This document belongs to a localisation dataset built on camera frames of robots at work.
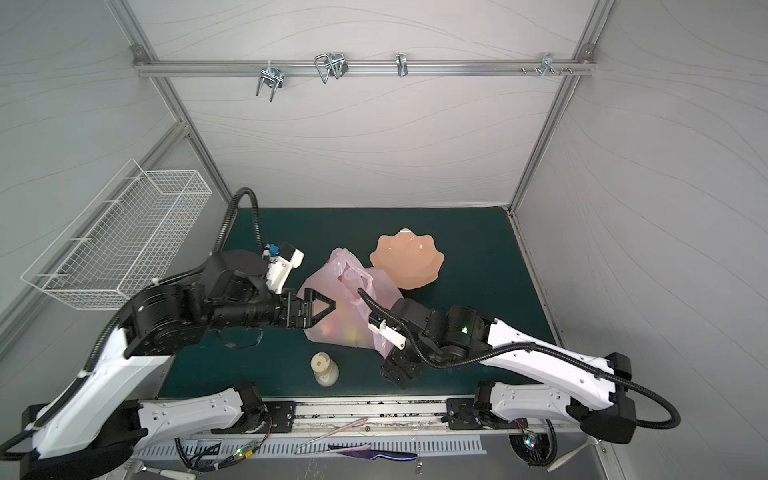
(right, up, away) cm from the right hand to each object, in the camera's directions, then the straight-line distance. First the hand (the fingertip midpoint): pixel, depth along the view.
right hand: (398, 345), depth 67 cm
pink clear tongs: (-24, -27, +3) cm, 36 cm away
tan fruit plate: (+6, +16, +35) cm, 39 cm away
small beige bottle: (-18, -8, +5) cm, 20 cm away
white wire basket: (-66, +25, +2) cm, 70 cm away
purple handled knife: (-6, -27, +3) cm, 28 cm away
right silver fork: (+46, -25, +4) cm, 52 cm away
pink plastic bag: (-14, +15, +4) cm, 21 cm away
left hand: (-15, +12, -10) cm, 22 cm away
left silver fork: (-51, -29, -1) cm, 59 cm away
